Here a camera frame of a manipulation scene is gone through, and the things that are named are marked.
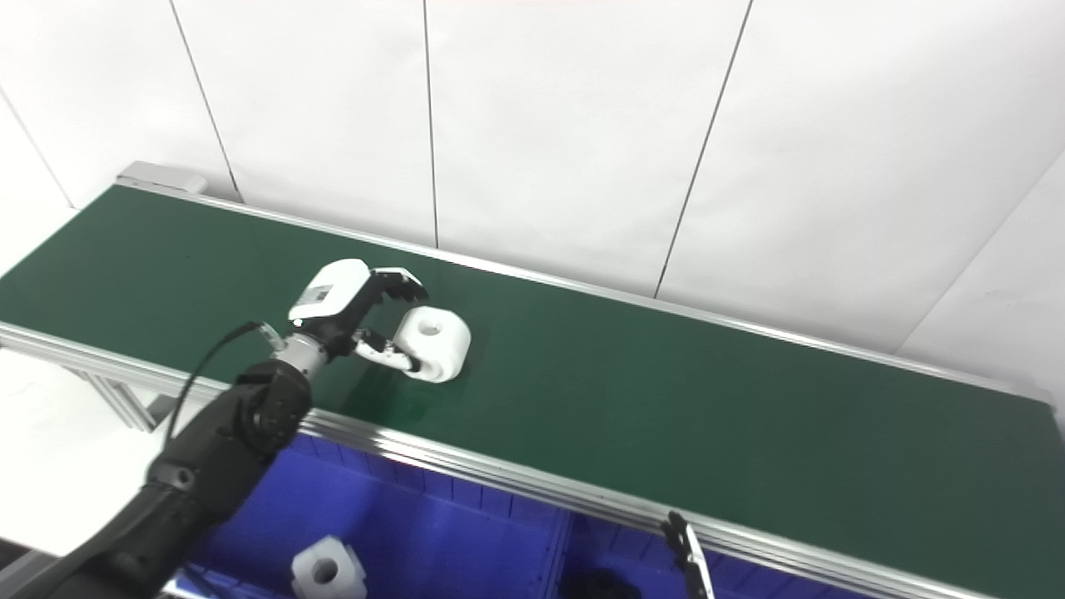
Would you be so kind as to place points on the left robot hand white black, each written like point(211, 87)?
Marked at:
point(329, 295)

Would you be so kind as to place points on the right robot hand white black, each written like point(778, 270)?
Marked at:
point(695, 561)

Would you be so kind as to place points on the white round part with hole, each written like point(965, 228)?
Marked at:
point(437, 345)

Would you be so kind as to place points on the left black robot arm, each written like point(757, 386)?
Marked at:
point(225, 441)

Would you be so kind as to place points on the blue plastic bin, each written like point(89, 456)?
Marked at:
point(433, 532)
point(632, 549)

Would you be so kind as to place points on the green conveyor belt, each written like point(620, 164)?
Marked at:
point(516, 481)
point(624, 399)

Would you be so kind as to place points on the grey conveyor end box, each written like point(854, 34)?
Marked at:
point(162, 176)

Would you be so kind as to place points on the aluminium conveyor leg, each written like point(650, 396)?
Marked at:
point(125, 403)

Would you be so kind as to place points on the white cube part with hole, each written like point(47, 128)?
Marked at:
point(329, 570)

